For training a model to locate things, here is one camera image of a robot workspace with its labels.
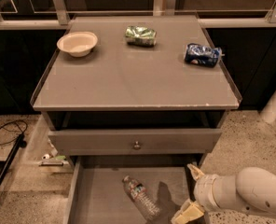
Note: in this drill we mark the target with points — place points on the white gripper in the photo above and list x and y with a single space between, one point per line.
203 188

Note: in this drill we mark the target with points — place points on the clear plastic water bottle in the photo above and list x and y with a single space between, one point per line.
139 196

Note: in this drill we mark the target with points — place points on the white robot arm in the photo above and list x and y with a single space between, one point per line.
251 191

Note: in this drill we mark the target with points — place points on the brass drawer knob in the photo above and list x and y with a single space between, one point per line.
136 145

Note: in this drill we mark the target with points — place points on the grey open middle drawer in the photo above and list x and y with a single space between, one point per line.
97 195

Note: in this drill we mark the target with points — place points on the grey cabinet with counter top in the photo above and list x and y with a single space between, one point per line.
124 86

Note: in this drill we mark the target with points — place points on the grey top drawer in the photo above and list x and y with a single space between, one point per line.
120 141

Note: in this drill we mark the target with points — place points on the crushed blue soda can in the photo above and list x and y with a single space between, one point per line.
202 55

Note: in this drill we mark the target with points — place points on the small clutter on floor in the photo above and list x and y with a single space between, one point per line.
53 158

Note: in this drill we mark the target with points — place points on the crushed green soda can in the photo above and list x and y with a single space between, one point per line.
140 36

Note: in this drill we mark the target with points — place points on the black metal stand leg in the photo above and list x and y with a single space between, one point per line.
19 143

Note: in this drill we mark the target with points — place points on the white paper bowl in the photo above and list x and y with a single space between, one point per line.
77 44

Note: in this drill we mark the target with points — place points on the silver metal railing frame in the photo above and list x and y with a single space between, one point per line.
62 11

